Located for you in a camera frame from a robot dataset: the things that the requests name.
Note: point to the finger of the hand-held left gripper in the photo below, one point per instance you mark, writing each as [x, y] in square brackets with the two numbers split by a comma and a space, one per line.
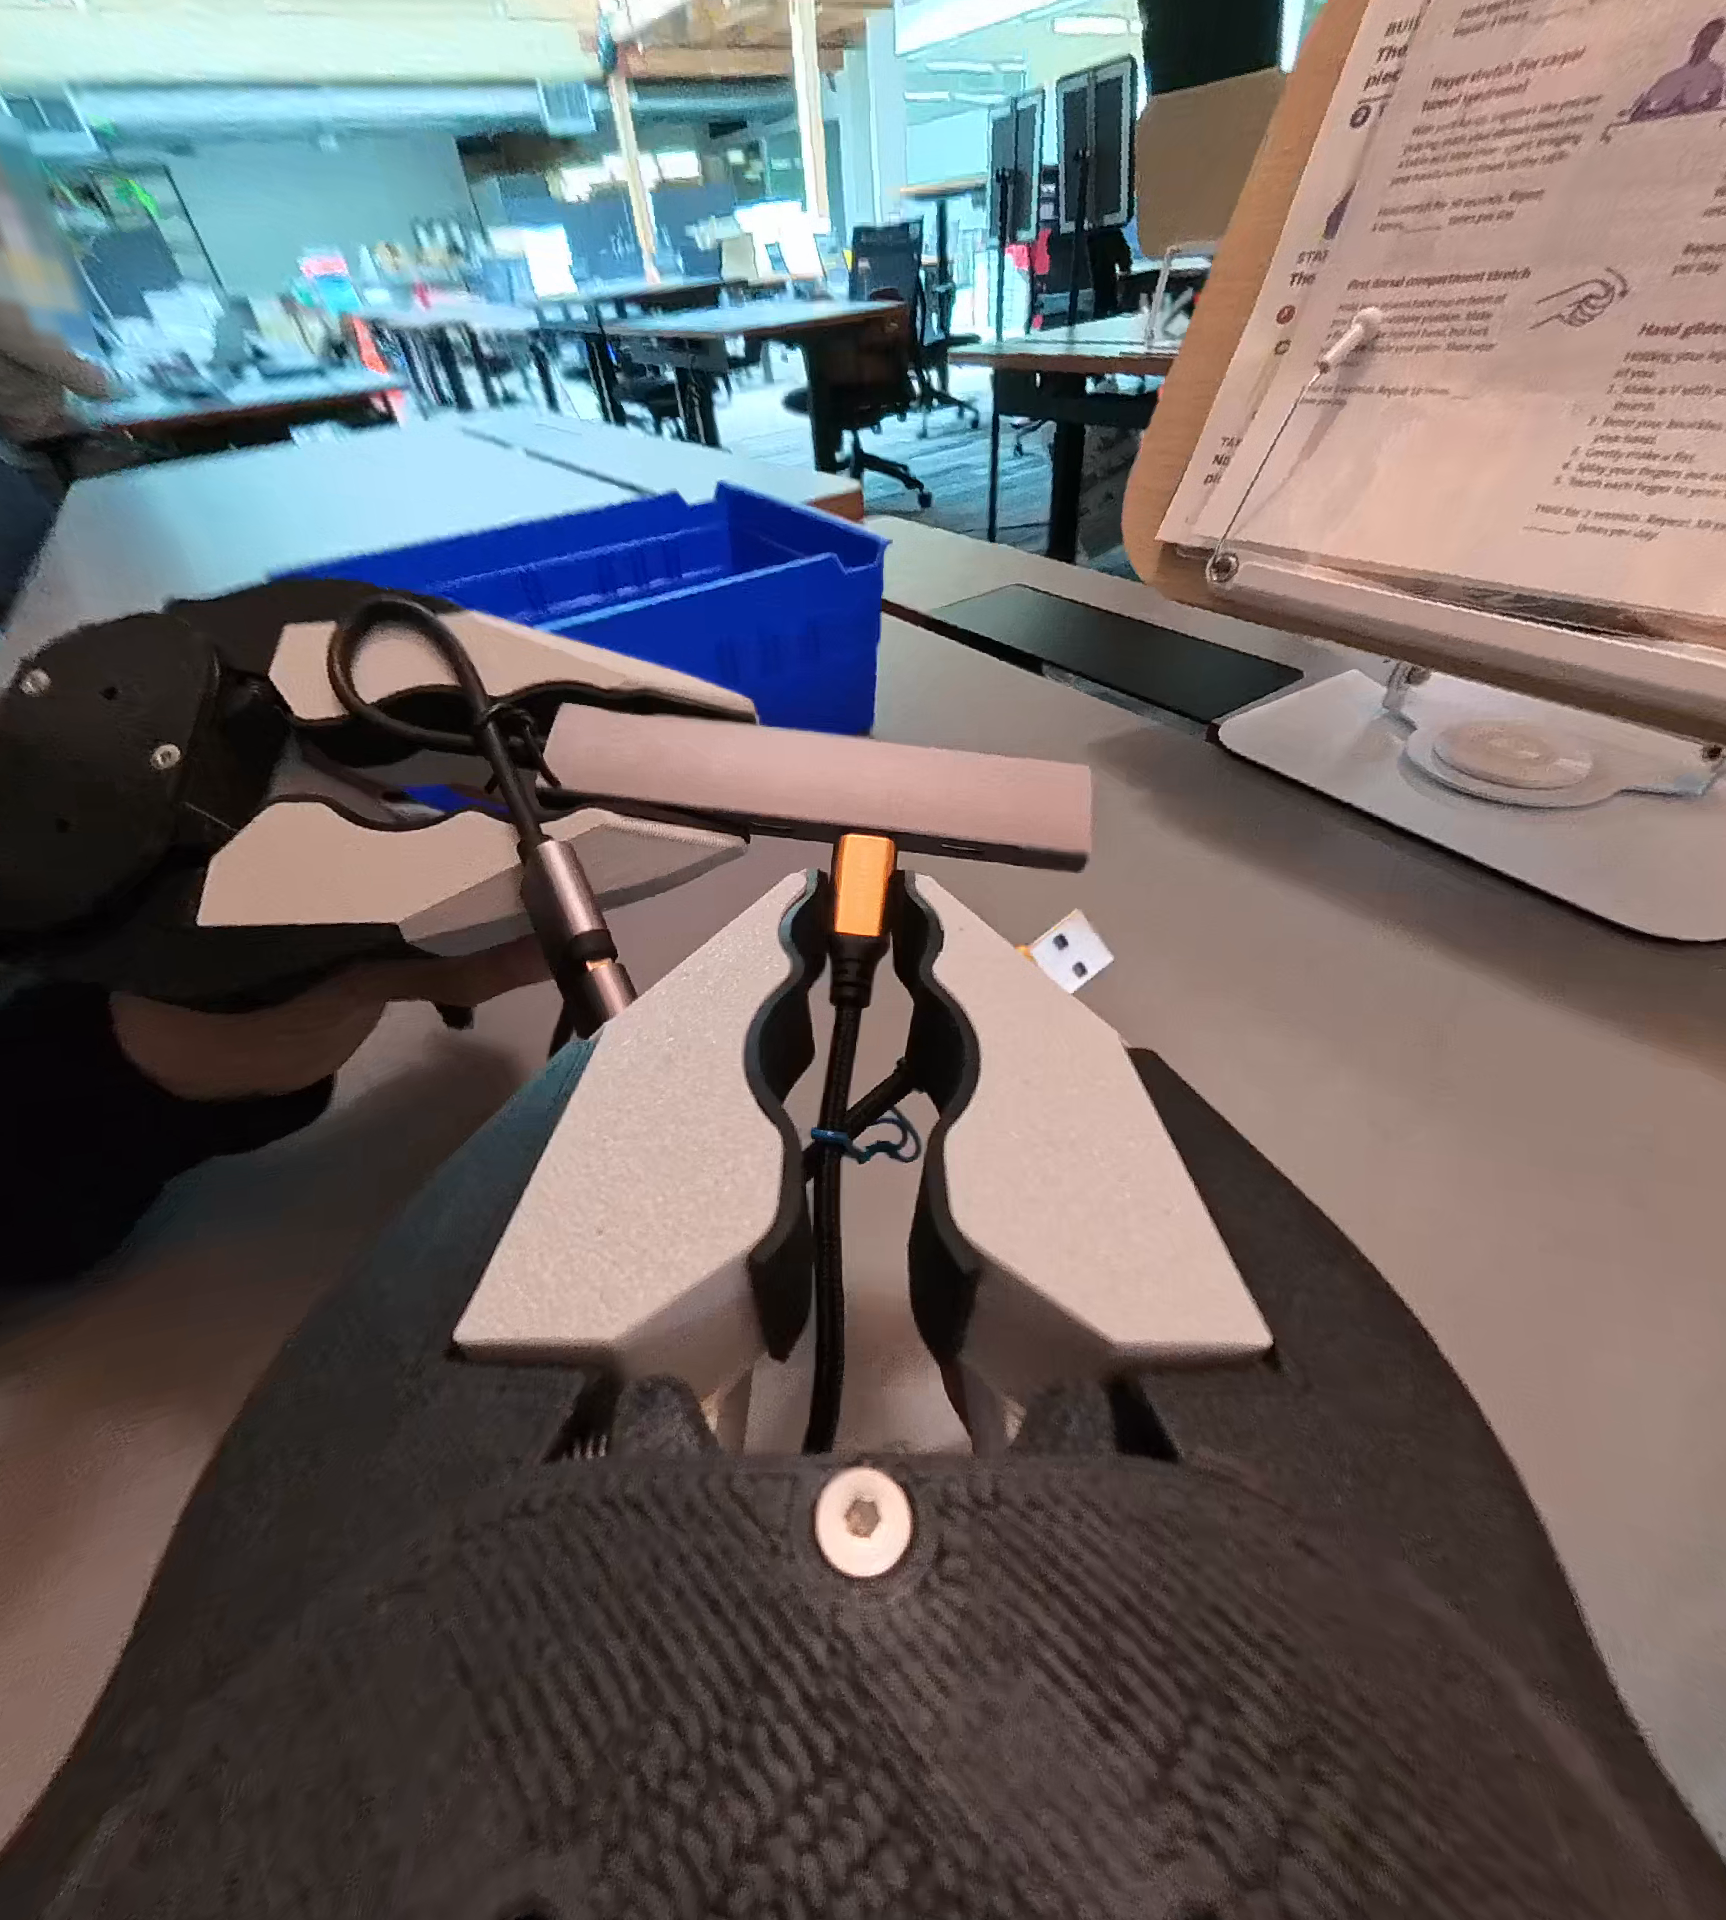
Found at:
[559, 672]
[357, 889]

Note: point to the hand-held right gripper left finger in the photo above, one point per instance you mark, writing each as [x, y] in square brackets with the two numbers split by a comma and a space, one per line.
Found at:
[619, 1199]

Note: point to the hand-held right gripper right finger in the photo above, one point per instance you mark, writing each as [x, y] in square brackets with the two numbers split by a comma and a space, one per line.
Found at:
[1103, 1199]

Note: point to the blue plastic bin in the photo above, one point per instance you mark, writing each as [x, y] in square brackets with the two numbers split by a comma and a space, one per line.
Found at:
[744, 634]

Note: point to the grey USB hub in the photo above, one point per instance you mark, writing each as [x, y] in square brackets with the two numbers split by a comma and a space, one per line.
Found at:
[875, 778]

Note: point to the person's left hand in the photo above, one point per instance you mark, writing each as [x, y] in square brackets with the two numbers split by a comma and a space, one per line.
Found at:
[237, 1047]

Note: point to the long wooden desk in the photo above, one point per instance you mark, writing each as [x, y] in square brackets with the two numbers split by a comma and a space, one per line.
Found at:
[744, 315]

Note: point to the black office chair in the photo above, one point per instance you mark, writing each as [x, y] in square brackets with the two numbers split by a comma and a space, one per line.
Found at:
[885, 278]

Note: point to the white desk with black legs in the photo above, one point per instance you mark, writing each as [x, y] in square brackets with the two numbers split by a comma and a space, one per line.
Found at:
[1071, 353]

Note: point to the black monitor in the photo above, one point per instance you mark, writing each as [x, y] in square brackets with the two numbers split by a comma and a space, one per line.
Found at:
[1095, 143]
[1015, 147]

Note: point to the white instruction sheet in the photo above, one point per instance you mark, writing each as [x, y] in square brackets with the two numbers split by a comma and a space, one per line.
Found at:
[1231, 471]

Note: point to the small wooden document stand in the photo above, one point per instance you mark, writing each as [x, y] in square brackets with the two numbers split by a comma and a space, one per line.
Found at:
[1204, 147]

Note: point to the black square panel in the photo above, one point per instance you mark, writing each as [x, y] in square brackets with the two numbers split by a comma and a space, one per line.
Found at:
[1207, 39]

